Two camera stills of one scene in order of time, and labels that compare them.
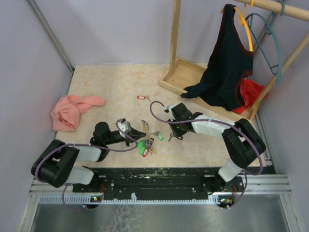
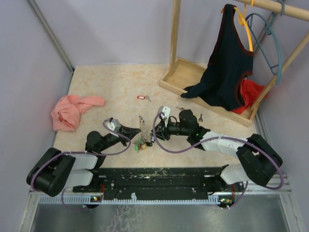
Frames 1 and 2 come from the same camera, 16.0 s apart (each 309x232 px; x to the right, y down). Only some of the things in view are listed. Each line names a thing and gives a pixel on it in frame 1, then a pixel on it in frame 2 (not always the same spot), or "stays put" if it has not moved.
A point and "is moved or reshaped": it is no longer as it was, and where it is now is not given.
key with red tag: (140, 97) stays put
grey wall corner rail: (52, 37) stays put
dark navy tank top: (229, 60) stays put
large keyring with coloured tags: (146, 145) is moved or reshaped
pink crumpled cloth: (65, 114) stays put
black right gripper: (172, 125) to (159, 134)
